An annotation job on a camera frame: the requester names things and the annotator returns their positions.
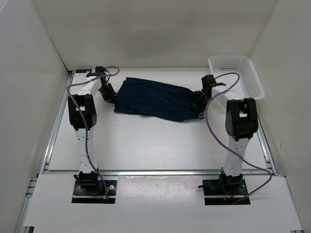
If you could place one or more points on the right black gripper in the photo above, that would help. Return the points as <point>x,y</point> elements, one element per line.
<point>197,104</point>

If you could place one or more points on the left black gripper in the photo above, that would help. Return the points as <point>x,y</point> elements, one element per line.
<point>110,98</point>

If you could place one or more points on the navy blue shorts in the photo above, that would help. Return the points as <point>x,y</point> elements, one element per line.
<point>155,99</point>

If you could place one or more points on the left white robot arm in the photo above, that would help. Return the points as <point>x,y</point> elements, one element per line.
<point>83,118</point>

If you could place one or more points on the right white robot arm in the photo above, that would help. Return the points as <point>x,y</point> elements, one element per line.
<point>241,124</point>

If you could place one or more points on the white plastic basket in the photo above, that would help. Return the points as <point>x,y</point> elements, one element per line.
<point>237,70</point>

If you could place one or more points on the aluminium right side rail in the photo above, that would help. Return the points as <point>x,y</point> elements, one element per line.
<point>260,151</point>

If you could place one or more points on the aluminium rail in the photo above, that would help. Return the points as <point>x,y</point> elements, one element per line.
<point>260,151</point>
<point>209,172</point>
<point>54,131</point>

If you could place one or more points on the aluminium front rail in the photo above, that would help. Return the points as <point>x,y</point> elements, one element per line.
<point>209,172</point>

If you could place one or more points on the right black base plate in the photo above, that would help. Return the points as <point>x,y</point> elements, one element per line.
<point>214,195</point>

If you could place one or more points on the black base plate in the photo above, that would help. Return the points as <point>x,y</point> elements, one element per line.
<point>214,195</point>
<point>96,196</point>

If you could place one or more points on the aluminium left side rail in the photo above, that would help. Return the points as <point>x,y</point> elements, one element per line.
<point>54,131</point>

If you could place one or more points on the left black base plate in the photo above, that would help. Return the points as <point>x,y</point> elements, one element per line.
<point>96,196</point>

